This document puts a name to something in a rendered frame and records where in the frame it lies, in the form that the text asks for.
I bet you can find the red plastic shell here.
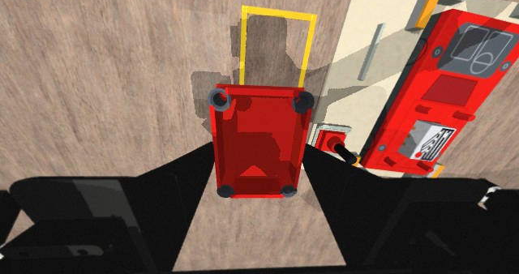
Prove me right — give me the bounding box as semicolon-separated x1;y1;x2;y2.
208;84;315;198

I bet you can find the beige flat base plate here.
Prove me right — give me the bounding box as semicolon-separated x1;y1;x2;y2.
307;0;519;178

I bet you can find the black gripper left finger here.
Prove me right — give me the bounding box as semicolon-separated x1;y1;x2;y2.
9;142;215;272

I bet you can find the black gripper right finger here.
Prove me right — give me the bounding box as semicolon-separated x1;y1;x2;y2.
302;143;489;265

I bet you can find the yellow rectangular frame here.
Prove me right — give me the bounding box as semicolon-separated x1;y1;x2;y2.
239;6;317;88

